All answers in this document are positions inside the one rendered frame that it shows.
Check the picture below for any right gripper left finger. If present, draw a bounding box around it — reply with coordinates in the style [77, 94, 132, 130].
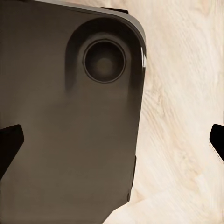
[0, 124, 24, 180]

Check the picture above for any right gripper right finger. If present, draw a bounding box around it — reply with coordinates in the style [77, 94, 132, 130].
[209, 124, 224, 161]

